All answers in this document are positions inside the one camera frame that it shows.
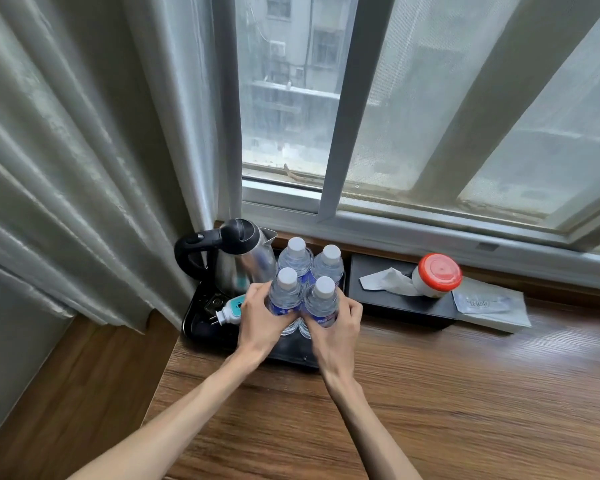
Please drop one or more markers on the person's right hand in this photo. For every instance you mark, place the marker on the person's right hand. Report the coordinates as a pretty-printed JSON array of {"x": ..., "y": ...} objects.
[{"x": 336, "y": 347}]

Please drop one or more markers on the person's left hand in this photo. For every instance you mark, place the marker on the person's left hand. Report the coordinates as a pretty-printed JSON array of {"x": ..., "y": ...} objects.
[{"x": 255, "y": 329}]

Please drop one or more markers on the person's left thumb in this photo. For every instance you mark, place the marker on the person's left thumb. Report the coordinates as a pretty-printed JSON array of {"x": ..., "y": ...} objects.
[{"x": 279, "y": 319}]

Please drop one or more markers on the person's right thumb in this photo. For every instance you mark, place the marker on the person's right thumb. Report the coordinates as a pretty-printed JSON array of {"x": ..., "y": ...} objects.
[{"x": 311, "y": 325}]

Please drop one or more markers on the clear water bottle white cap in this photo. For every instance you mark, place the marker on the clear water bottle white cap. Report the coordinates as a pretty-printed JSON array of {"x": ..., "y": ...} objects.
[
  {"x": 323, "y": 302},
  {"x": 296, "y": 255},
  {"x": 285, "y": 293},
  {"x": 329, "y": 267}
]

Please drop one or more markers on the person's right forearm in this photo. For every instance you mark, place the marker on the person's right forearm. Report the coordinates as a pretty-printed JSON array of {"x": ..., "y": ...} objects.
[{"x": 367, "y": 429}]

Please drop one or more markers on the person's left forearm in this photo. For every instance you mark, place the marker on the person's left forearm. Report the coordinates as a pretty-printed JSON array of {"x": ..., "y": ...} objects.
[{"x": 180, "y": 419}]

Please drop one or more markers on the white teal power plug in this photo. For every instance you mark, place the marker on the white teal power plug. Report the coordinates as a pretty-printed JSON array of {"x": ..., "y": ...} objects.
[{"x": 233, "y": 309}]

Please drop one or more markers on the black tissue box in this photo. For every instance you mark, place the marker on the black tissue box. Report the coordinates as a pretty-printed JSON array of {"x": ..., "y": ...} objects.
[{"x": 380, "y": 305}]

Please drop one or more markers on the black plastic tray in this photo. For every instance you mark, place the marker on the black plastic tray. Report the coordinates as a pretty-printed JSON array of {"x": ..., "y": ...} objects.
[{"x": 200, "y": 328}]

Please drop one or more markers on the white tissue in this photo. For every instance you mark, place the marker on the white tissue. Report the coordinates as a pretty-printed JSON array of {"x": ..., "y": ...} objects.
[{"x": 387, "y": 282}]

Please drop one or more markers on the white jar red lid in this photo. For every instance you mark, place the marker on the white jar red lid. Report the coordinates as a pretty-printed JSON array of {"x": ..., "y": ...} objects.
[{"x": 437, "y": 274}]

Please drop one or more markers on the clear plastic sachet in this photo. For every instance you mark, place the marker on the clear plastic sachet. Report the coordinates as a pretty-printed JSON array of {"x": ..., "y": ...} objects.
[{"x": 482, "y": 303}]

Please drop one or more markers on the white paper packet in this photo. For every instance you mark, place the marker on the white paper packet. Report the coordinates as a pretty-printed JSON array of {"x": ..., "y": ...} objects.
[{"x": 505, "y": 319}]

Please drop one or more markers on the grey building outside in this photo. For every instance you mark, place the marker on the grey building outside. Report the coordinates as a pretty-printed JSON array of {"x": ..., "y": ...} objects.
[{"x": 290, "y": 89}]

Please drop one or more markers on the sheer white curtain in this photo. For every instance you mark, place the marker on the sheer white curtain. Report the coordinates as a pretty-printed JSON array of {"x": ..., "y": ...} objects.
[{"x": 195, "y": 104}]

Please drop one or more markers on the grey heavy curtain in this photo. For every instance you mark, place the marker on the grey heavy curtain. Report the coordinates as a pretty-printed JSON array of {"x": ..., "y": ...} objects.
[{"x": 65, "y": 159}]

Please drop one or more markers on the outdoor air conditioner unit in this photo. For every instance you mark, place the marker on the outdoor air conditioner unit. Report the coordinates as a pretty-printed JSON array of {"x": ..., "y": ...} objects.
[{"x": 277, "y": 48}]

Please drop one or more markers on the white window frame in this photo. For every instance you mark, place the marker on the white window frame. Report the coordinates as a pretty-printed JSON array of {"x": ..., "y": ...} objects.
[{"x": 380, "y": 229}]

